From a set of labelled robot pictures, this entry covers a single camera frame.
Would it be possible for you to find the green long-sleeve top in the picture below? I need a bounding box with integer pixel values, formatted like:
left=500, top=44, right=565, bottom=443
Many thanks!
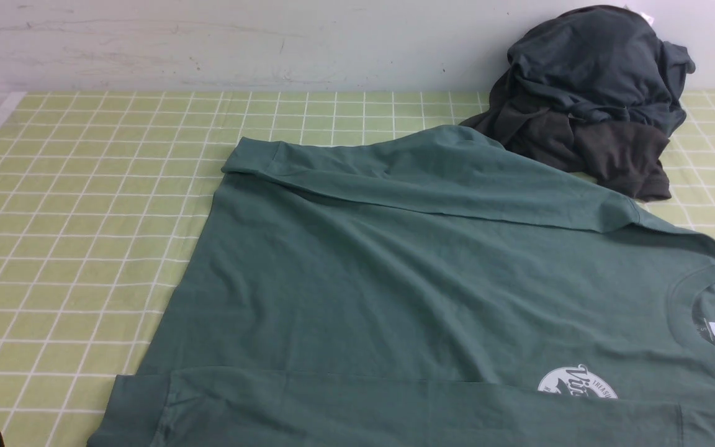
left=87, top=125, right=715, bottom=446

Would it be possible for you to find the green checkered tablecloth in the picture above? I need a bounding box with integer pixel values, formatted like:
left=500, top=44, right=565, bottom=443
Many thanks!
left=0, top=91, right=715, bottom=446

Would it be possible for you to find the dark brown crumpled garment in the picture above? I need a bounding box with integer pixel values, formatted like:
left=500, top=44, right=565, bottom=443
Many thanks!
left=461, top=94, right=672, bottom=202

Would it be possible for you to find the dark blue-grey crumpled garment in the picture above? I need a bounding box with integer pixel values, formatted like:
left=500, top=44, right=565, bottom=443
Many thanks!
left=506, top=5, right=696, bottom=135

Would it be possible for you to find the white garment tag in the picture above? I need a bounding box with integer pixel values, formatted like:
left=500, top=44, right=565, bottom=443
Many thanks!
left=623, top=5, right=655, bottom=27

